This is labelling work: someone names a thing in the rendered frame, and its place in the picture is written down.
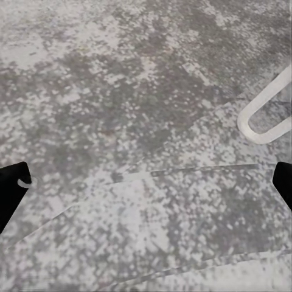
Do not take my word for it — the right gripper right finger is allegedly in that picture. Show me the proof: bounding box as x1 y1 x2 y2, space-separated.
273 161 292 211

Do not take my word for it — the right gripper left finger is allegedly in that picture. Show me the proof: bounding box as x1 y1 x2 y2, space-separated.
0 162 38 234

